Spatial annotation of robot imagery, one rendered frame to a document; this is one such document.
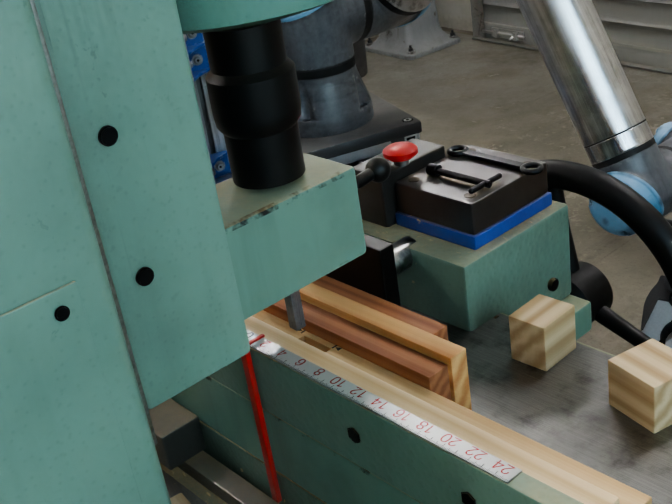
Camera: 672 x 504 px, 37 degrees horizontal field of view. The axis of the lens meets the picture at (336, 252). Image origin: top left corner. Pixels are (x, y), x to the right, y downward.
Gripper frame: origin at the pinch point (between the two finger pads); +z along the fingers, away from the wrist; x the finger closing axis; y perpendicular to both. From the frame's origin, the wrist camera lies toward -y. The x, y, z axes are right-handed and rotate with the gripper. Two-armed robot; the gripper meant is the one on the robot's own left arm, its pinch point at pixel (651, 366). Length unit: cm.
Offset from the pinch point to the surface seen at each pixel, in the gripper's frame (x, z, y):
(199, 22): -6, 17, -66
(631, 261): 94, -78, 117
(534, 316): -10.1, 13.2, -32.8
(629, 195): -3.8, -5.3, -23.0
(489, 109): 208, -144, 144
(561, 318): -11.6, 12.2, -31.8
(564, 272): -2.9, 4.3, -23.7
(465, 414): -14.4, 23.7, -38.5
